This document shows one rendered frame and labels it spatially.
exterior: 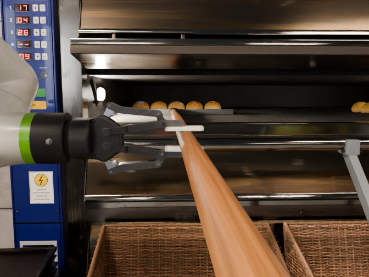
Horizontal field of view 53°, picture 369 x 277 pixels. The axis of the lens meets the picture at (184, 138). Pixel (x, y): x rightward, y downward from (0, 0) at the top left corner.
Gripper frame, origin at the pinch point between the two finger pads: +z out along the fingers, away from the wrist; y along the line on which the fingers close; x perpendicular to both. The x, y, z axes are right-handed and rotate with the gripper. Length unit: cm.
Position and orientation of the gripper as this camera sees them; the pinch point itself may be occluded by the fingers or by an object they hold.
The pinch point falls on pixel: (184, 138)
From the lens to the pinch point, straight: 66.7
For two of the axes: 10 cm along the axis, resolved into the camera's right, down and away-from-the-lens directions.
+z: 10.0, 0.0, 0.4
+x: 0.3, 1.2, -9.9
